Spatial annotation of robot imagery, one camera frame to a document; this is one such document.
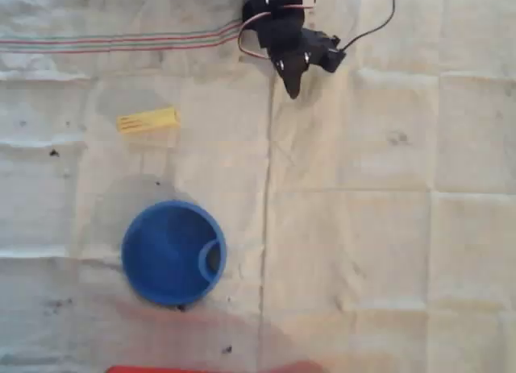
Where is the red flat object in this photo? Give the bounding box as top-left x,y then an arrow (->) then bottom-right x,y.
105,361 -> 326,373

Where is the yellow rectangular block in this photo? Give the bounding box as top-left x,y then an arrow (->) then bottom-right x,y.
115,106 -> 181,137

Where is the blue plastic bowl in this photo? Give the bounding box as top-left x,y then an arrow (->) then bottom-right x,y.
121,199 -> 228,308

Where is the white cloth with coloured stripes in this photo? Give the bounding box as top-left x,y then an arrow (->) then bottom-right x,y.
0,0 -> 516,373

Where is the thin black cable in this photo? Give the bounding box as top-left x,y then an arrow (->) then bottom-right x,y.
340,0 -> 399,52

